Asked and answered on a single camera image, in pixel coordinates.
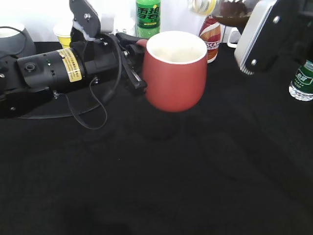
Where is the brown nescafe bottle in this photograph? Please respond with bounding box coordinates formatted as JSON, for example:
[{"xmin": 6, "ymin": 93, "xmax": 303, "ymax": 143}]
[{"xmin": 199, "ymin": 16, "xmax": 221, "ymax": 63}]

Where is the green label water bottle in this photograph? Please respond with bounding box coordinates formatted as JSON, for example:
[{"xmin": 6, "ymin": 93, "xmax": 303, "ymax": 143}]
[{"xmin": 289, "ymin": 60, "xmax": 313, "ymax": 101}]

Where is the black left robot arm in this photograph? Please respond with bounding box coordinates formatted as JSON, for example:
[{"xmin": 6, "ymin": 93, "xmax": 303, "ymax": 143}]
[{"xmin": 0, "ymin": 0, "xmax": 147, "ymax": 118}]

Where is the black cable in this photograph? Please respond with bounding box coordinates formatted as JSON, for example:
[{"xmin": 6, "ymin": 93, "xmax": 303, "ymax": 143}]
[{"xmin": 0, "ymin": 25, "xmax": 123, "ymax": 130}]

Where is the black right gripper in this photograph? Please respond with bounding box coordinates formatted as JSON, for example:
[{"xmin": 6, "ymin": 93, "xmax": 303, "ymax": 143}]
[{"xmin": 234, "ymin": 0, "xmax": 313, "ymax": 75}]

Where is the red ceramic mug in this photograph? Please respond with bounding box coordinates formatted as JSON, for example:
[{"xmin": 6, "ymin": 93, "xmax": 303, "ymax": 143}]
[{"xmin": 136, "ymin": 31, "xmax": 207, "ymax": 112}]

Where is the white ceramic mug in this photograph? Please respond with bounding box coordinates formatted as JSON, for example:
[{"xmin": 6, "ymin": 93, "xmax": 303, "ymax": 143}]
[{"xmin": 226, "ymin": 27, "xmax": 242, "ymax": 48}]

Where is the white blueberry milk carton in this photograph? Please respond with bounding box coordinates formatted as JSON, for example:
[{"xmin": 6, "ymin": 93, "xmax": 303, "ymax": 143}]
[{"xmin": 100, "ymin": 14, "xmax": 114, "ymax": 33}]

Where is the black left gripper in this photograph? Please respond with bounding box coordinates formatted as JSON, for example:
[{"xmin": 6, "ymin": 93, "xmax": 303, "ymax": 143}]
[{"xmin": 68, "ymin": 0, "xmax": 148, "ymax": 95}]

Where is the cola bottle red label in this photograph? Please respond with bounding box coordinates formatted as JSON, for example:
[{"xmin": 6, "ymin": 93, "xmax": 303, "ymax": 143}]
[{"xmin": 187, "ymin": 0, "xmax": 259, "ymax": 28}]

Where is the grey ceramic mug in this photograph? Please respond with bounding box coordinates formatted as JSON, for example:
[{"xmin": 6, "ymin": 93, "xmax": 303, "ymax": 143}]
[{"xmin": 0, "ymin": 22, "xmax": 36, "ymax": 58}]

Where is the yellow paper cup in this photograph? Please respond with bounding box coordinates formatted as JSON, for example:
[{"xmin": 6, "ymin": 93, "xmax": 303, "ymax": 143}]
[{"xmin": 53, "ymin": 23, "xmax": 72, "ymax": 48}]

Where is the green sprite bottle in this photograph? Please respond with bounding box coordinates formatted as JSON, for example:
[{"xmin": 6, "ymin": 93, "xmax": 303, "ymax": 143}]
[{"xmin": 136, "ymin": 0, "xmax": 161, "ymax": 39}]

